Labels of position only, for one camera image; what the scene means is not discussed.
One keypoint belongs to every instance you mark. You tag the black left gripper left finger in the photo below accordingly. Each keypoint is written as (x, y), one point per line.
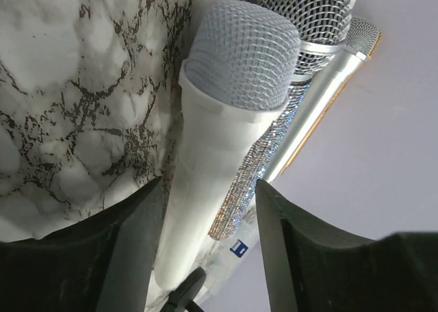
(102, 263)

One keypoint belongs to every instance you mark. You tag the glitter microphone silver head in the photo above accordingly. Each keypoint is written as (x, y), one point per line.
(322, 26)

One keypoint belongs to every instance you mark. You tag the black shock-mount stand left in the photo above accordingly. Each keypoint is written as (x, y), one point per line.
(182, 298)

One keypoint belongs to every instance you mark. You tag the clear plastic organizer box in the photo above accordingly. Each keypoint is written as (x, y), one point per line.
(220, 259)

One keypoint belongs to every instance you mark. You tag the grey microphone silver head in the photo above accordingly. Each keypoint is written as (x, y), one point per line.
(325, 93)

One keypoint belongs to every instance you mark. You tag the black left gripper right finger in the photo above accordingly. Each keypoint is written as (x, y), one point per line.
(311, 265)

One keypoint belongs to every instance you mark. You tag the white microphone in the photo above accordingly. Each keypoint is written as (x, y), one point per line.
(233, 85)

